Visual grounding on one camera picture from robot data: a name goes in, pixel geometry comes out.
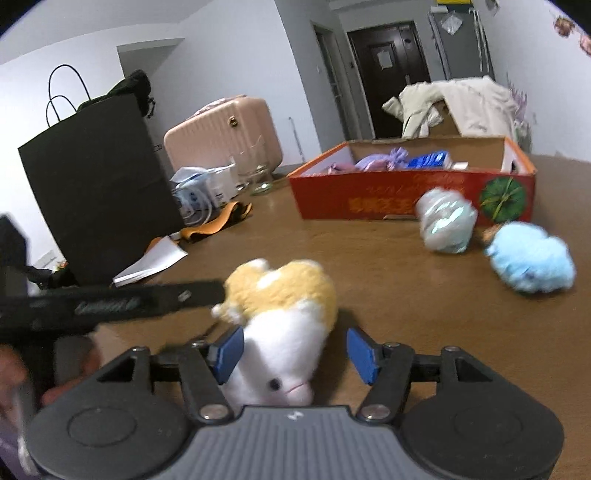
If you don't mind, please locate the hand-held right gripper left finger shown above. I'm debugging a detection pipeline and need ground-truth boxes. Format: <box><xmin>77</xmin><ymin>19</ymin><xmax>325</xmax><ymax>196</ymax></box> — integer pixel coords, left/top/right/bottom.
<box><xmin>95</xmin><ymin>325</ymin><xmax>246</xmax><ymax>425</ymax></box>

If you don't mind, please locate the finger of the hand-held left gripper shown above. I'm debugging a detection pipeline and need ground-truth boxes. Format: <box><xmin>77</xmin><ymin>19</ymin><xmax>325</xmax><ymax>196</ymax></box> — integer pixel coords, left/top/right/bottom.
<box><xmin>73</xmin><ymin>278</ymin><xmax>228</xmax><ymax>325</ymax></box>

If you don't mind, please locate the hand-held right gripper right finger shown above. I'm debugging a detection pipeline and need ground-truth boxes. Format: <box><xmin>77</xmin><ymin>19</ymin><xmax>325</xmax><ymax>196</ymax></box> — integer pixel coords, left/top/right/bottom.
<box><xmin>346</xmin><ymin>327</ymin><xmax>498</xmax><ymax>423</ymax></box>

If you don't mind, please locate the yellow white corgi plush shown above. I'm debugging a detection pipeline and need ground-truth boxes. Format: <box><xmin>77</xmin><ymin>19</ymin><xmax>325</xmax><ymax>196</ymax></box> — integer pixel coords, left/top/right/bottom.
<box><xmin>211</xmin><ymin>258</ymin><xmax>340</xmax><ymax>408</ymax></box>

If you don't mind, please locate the orange cardboard box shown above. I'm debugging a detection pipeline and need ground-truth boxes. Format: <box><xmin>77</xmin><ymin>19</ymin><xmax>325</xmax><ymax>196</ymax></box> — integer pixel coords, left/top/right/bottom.
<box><xmin>286</xmin><ymin>136</ymin><xmax>537</xmax><ymax>227</ymax></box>

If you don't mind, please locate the person's left hand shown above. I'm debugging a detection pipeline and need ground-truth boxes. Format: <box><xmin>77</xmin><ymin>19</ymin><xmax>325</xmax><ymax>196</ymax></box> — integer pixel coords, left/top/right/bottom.
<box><xmin>0</xmin><ymin>336</ymin><xmax>103</xmax><ymax>408</ymax></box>

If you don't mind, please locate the white notebook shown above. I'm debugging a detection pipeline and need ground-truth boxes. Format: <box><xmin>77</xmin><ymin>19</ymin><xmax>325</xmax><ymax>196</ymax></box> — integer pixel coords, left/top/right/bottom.
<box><xmin>112</xmin><ymin>235</ymin><xmax>189</xmax><ymax>288</ymax></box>

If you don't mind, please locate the plastic bag of face masks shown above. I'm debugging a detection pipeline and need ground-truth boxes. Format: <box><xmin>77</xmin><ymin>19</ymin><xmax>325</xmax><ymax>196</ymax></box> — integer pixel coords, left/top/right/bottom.
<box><xmin>170</xmin><ymin>164</ymin><xmax>239</xmax><ymax>225</ymax></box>

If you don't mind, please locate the black paper bag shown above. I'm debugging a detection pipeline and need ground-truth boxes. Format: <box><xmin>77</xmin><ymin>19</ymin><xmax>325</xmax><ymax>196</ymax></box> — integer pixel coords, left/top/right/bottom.
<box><xmin>17</xmin><ymin>65</ymin><xmax>185</xmax><ymax>285</ymax></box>

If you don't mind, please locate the clear glass jar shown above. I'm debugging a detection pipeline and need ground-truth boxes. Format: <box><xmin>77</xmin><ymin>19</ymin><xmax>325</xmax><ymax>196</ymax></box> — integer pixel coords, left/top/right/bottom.
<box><xmin>235</xmin><ymin>138</ymin><xmax>278</xmax><ymax>197</ymax></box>

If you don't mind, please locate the clear plastic wrapped bundle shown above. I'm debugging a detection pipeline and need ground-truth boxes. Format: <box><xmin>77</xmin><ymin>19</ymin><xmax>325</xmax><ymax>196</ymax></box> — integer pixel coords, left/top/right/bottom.
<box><xmin>414</xmin><ymin>187</ymin><xmax>479</xmax><ymax>254</ymax></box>

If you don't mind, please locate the pink ribbed suitcase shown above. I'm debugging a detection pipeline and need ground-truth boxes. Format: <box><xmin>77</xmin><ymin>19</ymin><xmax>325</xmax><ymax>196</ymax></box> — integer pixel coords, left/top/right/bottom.
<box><xmin>164</xmin><ymin>95</ymin><xmax>283</xmax><ymax>185</ymax></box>

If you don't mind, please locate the light blue fluffy plush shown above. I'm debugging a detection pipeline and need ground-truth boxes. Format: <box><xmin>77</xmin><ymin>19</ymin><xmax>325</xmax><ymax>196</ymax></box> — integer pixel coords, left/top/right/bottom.
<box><xmin>485</xmin><ymin>222</ymin><xmax>577</xmax><ymax>294</ymax></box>

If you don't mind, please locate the purple knitted pouch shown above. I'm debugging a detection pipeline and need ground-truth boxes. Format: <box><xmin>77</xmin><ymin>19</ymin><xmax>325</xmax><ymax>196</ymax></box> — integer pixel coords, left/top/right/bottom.
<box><xmin>353</xmin><ymin>148</ymin><xmax>410</xmax><ymax>172</ymax></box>

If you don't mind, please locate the blue packet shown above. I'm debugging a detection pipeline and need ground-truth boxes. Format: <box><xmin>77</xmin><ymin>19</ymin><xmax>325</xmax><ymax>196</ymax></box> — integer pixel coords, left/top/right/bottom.
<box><xmin>409</xmin><ymin>152</ymin><xmax>453</xmax><ymax>171</ymax></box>

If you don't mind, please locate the black backpack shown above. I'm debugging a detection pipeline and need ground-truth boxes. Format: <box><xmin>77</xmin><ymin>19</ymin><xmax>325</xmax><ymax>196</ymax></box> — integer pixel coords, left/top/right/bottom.
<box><xmin>76</xmin><ymin>69</ymin><xmax>155</xmax><ymax>119</ymax></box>

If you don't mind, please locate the dark entrance door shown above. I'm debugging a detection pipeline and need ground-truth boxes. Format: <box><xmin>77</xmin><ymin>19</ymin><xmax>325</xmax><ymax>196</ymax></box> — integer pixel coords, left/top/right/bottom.
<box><xmin>346</xmin><ymin>21</ymin><xmax>431</xmax><ymax>139</ymax></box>

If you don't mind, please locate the cream coat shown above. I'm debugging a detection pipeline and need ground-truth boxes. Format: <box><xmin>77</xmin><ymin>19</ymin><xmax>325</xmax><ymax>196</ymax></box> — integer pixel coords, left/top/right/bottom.
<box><xmin>382</xmin><ymin>76</ymin><xmax>520</xmax><ymax>138</ymax></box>

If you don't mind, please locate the grey side door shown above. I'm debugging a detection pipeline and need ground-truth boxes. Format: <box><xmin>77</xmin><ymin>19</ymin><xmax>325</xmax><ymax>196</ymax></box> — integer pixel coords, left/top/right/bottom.
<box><xmin>311</xmin><ymin>21</ymin><xmax>365</xmax><ymax>140</ymax></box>

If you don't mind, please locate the grey refrigerator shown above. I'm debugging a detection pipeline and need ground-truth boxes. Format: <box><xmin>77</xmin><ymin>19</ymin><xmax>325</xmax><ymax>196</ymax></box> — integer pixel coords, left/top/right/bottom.
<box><xmin>427</xmin><ymin>4</ymin><xmax>495</xmax><ymax>82</ymax></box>

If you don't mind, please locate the clear plastic bag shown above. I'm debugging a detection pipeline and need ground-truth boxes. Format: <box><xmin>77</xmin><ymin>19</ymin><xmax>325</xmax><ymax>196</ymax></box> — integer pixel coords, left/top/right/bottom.
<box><xmin>438</xmin><ymin>13</ymin><xmax>463</xmax><ymax>36</ymax></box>

